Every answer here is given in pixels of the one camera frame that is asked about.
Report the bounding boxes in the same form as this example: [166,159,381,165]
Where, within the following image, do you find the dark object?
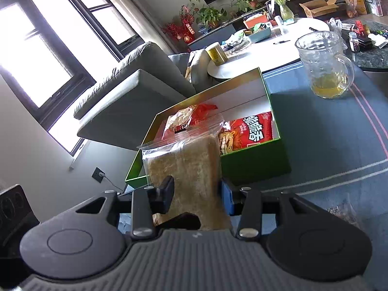
[0,184,40,259]

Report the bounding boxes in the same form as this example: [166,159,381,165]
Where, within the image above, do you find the clear plastic bag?
[328,17,348,50]

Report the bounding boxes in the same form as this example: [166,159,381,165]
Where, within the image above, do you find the red flower decoration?
[162,4,199,44]

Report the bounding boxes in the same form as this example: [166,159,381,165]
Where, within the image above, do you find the white round table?
[207,17,331,81]

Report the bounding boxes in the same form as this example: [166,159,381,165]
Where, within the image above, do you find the black framed window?
[0,0,143,155]

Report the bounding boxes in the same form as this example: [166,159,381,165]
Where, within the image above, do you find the yellow can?
[205,42,228,66]

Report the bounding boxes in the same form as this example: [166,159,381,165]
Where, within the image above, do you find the white curtain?
[94,0,173,55]

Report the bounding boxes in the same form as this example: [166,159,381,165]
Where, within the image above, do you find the blue basket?
[244,26,272,43]

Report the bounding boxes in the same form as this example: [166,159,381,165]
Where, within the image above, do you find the red cracker snack packet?
[219,111,273,156]

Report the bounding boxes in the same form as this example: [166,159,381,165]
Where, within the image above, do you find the dark marble round table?
[333,20,388,71]

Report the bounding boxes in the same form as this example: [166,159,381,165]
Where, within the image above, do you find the white cable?
[101,174,125,193]

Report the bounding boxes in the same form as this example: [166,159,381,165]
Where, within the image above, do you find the red packet beige round print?
[162,103,219,140]

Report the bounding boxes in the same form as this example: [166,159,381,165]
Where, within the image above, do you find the grey armchair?
[73,41,197,152]

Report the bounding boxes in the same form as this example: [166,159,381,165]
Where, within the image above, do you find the glass pitcher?
[295,31,355,99]

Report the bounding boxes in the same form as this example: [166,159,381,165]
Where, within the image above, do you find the small glass jar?
[348,32,362,53]

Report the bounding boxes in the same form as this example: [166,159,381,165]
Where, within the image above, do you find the clear brown snack bag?
[329,198,363,229]

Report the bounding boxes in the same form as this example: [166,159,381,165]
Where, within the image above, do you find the beige cushion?
[185,49,210,85]

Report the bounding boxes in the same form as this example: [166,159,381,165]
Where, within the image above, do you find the green cardboard box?
[125,67,292,192]

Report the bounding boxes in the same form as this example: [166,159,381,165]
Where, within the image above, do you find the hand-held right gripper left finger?
[45,175,175,239]

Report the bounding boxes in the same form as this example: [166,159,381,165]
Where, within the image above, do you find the orange box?
[243,15,267,30]

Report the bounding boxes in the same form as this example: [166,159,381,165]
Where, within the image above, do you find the orange bag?
[344,0,368,17]

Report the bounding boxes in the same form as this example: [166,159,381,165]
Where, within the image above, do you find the red box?
[354,20,369,37]

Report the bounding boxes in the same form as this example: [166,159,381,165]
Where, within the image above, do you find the clear bag of brown cake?
[138,112,234,231]

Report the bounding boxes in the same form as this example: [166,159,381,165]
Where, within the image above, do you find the open brown cardboard box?
[299,0,339,18]

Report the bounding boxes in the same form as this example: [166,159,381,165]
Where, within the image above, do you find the clear storage bin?
[362,0,388,16]

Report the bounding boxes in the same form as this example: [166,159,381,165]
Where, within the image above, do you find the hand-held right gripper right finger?
[221,178,349,239]

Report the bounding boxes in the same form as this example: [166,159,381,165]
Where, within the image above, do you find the spider plant in glass vase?
[266,0,297,22]

